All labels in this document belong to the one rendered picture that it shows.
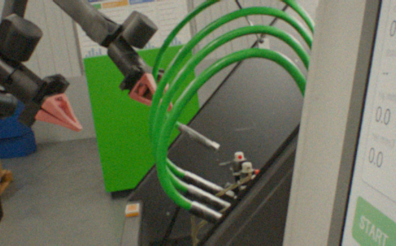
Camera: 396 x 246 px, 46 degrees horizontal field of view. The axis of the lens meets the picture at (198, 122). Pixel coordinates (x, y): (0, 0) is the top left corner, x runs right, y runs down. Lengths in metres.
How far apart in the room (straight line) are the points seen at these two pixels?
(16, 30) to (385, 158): 0.68
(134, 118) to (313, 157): 3.76
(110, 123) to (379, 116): 3.93
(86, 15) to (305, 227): 0.83
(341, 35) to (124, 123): 3.82
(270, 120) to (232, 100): 0.11
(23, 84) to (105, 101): 3.33
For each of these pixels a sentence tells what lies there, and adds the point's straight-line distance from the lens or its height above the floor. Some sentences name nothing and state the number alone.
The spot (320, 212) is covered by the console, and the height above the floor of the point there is 1.16.
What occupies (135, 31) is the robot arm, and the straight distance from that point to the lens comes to 1.06.
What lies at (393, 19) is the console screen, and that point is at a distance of 0.37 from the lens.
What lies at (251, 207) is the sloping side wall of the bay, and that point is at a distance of 0.57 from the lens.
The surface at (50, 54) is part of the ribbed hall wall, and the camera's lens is 7.85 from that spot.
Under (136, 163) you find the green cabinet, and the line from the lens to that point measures 4.30.
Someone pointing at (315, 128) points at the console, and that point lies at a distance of 0.50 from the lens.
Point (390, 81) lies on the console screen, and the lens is 0.36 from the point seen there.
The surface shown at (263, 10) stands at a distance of 0.81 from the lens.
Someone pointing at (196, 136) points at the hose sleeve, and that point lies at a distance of 1.00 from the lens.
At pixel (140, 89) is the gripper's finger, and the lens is 1.02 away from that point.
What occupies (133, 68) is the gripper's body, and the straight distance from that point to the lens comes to 1.00.
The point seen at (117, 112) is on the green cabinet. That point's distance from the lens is 4.22.
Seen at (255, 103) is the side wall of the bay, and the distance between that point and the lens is 1.22.
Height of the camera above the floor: 1.34
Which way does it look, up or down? 10 degrees down
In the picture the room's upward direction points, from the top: 8 degrees counter-clockwise
